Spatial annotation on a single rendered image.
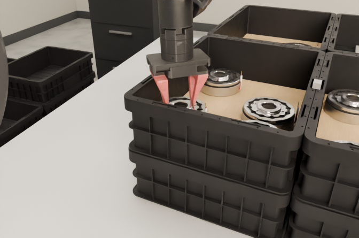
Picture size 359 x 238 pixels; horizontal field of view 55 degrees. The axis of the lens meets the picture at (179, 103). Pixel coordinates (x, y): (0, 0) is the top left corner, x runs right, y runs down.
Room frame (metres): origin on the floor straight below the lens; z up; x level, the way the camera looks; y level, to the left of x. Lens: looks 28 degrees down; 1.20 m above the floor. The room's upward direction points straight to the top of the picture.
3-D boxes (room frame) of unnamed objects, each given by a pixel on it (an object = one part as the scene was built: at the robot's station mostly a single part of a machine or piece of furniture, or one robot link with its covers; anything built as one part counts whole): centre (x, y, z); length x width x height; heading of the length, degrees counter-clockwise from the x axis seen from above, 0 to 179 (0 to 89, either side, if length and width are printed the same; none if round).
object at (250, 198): (0.64, -0.12, 0.76); 0.40 x 0.30 x 0.12; 155
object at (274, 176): (0.64, -0.12, 0.87); 0.40 x 0.30 x 0.11; 155
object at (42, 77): (1.55, 0.65, 0.37); 0.40 x 0.30 x 0.45; 159
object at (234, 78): (0.77, -0.10, 0.86); 0.10 x 0.10 x 0.01
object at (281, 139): (0.64, -0.12, 0.92); 0.40 x 0.30 x 0.02; 155
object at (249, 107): (0.60, -0.18, 0.86); 0.10 x 0.10 x 0.01
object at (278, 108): (0.60, -0.18, 0.86); 0.05 x 0.05 x 0.01
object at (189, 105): (0.57, 0.00, 0.89); 0.05 x 0.05 x 0.01
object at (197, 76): (0.57, -0.01, 0.93); 0.07 x 0.07 x 0.09; 15
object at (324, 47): (1.00, -0.29, 0.92); 0.40 x 0.30 x 0.02; 155
